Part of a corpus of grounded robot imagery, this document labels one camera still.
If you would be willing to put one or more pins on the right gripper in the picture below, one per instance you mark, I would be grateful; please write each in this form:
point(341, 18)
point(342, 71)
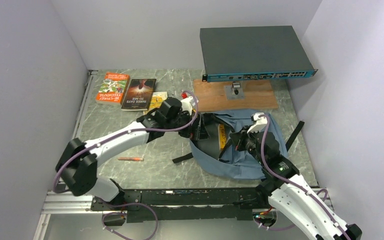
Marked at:
point(238, 138)

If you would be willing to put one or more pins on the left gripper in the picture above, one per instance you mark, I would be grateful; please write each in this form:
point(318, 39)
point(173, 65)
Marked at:
point(196, 132)

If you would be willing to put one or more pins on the blue student backpack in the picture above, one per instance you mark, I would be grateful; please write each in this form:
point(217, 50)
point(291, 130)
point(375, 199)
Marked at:
point(229, 162)

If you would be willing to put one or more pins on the dark three days book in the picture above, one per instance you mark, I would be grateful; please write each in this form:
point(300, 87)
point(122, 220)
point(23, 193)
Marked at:
point(138, 94)

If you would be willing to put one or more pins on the orange blue treehouse book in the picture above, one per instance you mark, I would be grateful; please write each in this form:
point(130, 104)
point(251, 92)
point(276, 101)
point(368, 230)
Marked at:
point(223, 132)

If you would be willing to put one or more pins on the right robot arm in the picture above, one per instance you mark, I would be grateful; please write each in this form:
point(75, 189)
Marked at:
point(285, 189)

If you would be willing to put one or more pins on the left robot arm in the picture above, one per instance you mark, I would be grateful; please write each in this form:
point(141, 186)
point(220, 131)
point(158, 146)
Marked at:
point(79, 162)

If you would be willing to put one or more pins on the wooden board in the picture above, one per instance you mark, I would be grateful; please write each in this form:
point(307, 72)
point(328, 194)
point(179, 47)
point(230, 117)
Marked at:
point(259, 95)

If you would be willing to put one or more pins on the yellow teal paperback book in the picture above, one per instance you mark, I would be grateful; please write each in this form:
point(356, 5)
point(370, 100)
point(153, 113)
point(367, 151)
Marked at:
point(156, 100)

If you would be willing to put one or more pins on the orange pen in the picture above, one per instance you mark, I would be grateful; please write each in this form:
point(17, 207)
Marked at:
point(131, 159)

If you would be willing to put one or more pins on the orange green treehouse book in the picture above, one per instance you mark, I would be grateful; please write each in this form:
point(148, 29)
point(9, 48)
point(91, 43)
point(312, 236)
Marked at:
point(112, 89)

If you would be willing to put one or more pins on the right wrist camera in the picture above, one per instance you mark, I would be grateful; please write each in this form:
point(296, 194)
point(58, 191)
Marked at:
point(260, 122)

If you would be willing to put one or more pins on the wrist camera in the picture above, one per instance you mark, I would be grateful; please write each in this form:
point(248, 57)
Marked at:
point(189, 104)
point(260, 122)

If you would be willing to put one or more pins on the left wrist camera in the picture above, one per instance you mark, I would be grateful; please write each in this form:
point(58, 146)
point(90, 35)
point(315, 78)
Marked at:
point(189, 104)

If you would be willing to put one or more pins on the metal stand mount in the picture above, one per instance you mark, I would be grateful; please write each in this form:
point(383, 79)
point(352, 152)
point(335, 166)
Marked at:
point(234, 91)

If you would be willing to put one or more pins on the grey network switch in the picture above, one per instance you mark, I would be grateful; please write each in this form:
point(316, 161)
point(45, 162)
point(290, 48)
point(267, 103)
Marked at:
point(253, 53)

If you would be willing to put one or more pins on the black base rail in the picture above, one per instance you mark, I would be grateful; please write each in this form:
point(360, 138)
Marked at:
point(238, 203)

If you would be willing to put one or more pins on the aluminium side rail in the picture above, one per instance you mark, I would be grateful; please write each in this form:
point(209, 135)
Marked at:
point(57, 185)

